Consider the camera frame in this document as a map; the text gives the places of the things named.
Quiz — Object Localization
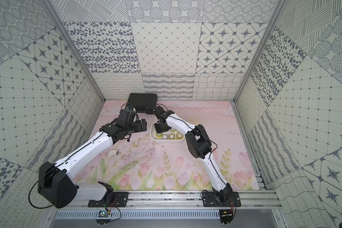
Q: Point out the white plastic storage box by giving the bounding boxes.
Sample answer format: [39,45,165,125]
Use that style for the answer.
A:
[150,121,185,143]

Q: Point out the yellow tape roll bottom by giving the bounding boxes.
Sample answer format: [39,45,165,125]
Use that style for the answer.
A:
[176,133,183,139]

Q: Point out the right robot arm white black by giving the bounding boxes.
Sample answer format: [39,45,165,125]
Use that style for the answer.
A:
[154,110,237,205]

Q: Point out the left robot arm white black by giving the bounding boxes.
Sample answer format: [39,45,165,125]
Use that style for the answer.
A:
[36,110,147,209]

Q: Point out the black plastic tool case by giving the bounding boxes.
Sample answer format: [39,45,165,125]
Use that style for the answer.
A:
[126,93,158,115]

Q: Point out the left green circuit board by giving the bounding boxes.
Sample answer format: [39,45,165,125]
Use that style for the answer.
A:
[96,211,111,225]

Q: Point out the right black controller board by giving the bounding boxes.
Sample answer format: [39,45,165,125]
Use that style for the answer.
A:
[219,210,234,226]

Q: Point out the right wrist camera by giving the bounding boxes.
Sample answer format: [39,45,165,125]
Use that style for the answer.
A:
[154,106,174,119]

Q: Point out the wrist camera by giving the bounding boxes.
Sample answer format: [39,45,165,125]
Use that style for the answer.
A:
[154,106,174,119]
[125,103,138,116]

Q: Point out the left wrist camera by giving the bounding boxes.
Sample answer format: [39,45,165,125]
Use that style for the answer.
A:
[125,103,138,116]

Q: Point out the aluminium mounting rail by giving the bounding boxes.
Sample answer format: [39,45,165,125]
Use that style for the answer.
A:
[47,189,283,211]

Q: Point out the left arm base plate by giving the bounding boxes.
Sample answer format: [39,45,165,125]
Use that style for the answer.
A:
[87,192,129,208]

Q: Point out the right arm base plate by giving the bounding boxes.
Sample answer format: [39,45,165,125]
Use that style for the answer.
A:
[200,190,241,208]

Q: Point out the white slotted cable duct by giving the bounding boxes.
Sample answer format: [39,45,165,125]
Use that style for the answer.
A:
[55,209,219,220]

